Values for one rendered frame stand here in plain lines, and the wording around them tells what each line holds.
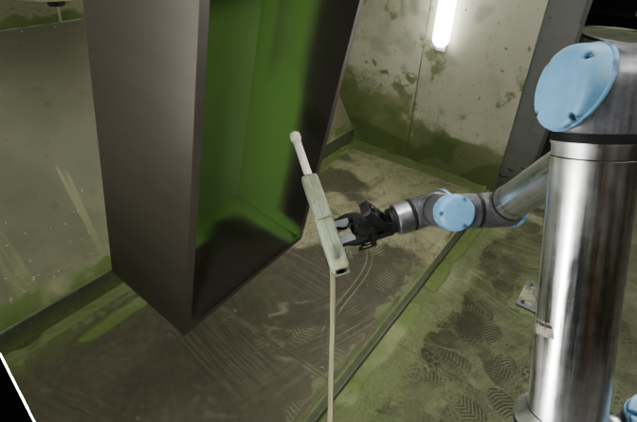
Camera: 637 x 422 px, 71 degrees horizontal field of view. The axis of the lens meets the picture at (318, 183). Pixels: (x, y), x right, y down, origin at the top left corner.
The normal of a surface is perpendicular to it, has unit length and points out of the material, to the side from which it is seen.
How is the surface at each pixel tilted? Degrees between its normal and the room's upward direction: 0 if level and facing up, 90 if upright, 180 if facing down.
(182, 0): 90
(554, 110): 83
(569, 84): 83
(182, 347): 0
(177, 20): 90
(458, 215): 59
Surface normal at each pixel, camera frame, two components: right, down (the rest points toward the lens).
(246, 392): 0.04, -0.85
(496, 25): -0.60, 0.40
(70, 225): 0.69, -0.18
